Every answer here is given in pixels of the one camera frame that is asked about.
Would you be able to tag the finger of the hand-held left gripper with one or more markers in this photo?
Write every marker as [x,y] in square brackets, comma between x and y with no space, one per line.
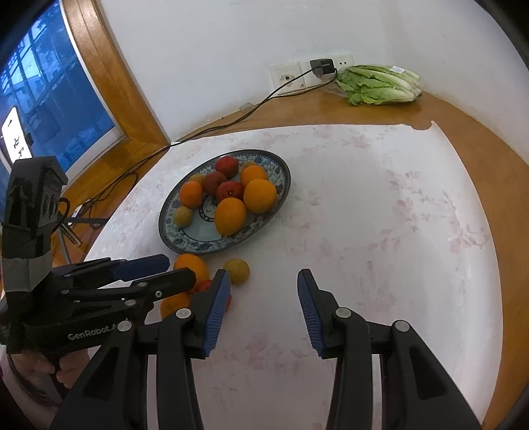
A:
[140,264]
[173,281]

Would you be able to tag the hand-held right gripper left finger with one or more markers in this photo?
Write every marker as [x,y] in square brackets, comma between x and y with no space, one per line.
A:
[217,310]

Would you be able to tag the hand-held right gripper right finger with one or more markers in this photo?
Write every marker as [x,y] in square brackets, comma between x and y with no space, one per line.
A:
[309,314]

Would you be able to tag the orange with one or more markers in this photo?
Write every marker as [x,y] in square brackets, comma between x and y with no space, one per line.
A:
[173,305]
[254,174]
[194,263]
[230,216]
[260,196]
[191,193]

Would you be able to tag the red apple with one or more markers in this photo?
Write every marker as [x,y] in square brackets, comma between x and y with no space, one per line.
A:
[213,182]
[229,191]
[227,166]
[203,286]

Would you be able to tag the small yellow-green fruit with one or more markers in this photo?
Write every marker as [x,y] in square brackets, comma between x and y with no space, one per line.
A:
[182,216]
[237,271]
[197,178]
[248,164]

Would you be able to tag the blue floral ceramic plate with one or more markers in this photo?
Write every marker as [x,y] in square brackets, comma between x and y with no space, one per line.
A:
[202,226]

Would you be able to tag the person's left hand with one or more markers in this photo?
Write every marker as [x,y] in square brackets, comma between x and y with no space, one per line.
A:
[35,366]

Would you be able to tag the silver metal stand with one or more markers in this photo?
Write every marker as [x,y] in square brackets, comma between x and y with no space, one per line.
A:
[71,235]

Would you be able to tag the white floral tablecloth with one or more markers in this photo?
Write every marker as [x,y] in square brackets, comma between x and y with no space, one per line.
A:
[372,227]

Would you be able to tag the white sign with black marks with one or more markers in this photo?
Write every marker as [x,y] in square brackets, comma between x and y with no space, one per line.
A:
[14,136]

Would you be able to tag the window glass pane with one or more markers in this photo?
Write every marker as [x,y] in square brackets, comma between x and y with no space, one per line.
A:
[62,103]

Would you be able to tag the romaine lettuce in plastic bag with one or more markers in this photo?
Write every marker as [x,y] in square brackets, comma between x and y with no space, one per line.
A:
[372,87]

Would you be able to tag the black power adapter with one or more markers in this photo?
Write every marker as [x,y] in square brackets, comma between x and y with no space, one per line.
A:
[322,67]

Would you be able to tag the wooden window frame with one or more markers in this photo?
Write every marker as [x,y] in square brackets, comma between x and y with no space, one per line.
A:
[111,74]

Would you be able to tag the white coaxial wall socket plate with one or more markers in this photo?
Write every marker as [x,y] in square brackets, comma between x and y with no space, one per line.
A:
[284,77]

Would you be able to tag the white power wall socket plate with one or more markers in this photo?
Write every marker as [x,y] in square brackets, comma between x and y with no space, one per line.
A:
[343,64]

